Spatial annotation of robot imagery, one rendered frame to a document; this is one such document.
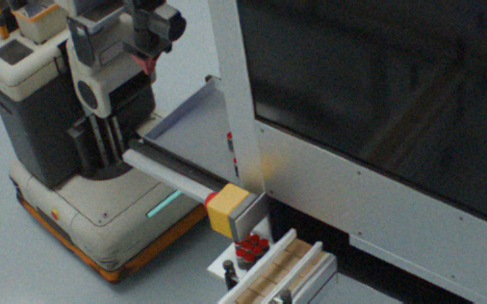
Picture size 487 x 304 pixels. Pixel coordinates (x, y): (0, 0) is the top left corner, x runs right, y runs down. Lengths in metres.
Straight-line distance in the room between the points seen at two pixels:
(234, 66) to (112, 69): 1.01
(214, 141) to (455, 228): 0.79
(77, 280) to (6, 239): 0.41
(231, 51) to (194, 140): 0.58
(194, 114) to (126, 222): 0.74
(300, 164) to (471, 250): 0.36
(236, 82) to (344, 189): 0.26
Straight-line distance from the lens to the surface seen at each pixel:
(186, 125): 1.93
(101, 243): 2.57
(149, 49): 1.71
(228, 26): 1.31
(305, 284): 1.49
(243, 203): 1.51
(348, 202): 1.39
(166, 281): 2.75
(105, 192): 2.71
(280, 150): 1.42
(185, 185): 1.79
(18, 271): 2.97
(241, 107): 1.41
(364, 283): 1.55
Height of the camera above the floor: 2.11
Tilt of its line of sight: 42 degrees down
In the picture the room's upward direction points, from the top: 10 degrees counter-clockwise
